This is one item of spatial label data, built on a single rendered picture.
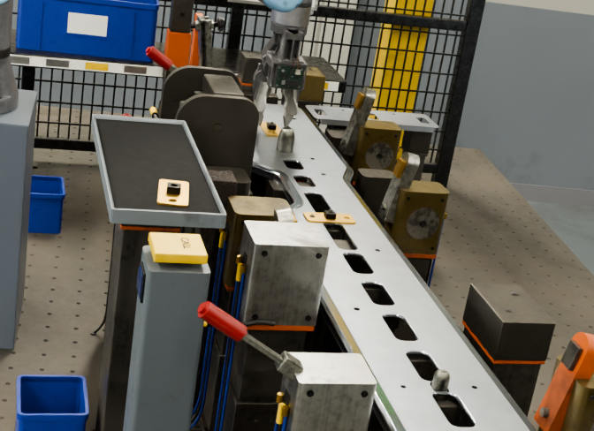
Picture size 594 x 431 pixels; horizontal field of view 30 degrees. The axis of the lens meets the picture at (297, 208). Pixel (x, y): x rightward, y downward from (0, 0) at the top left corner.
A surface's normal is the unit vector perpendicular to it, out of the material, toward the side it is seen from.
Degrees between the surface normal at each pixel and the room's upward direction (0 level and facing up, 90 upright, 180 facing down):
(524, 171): 90
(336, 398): 90
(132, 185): 0
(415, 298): 0
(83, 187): 0
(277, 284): 90
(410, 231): 90
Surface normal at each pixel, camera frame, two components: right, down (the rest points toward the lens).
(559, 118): 0.15, 0.37
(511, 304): 0.15, -0.92
